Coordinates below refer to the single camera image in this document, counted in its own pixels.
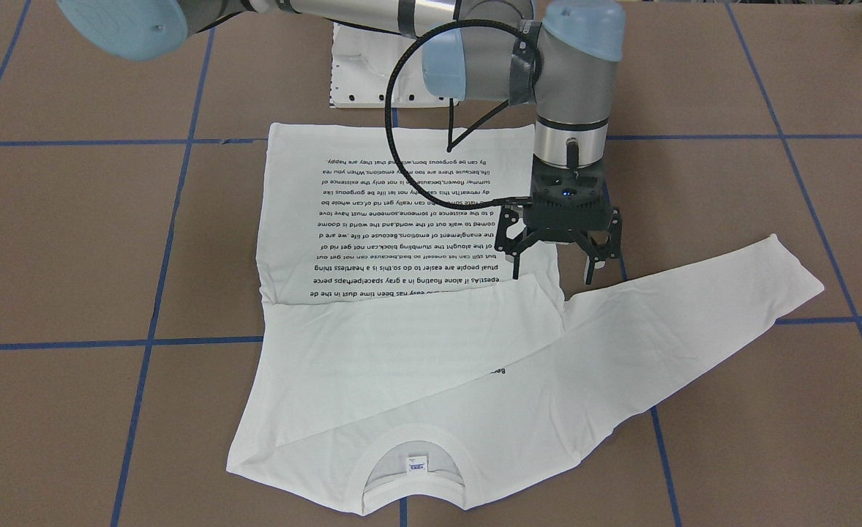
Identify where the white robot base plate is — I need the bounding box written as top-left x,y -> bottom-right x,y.
329,23 -> 446,109

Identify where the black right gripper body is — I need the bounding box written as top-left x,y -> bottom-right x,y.
495,161 -> 621,257

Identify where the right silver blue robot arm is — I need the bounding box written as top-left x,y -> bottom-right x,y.
59,1 -> 627,284

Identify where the white long-sleeve printed shirt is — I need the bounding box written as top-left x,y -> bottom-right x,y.
226,123 -> 825,516

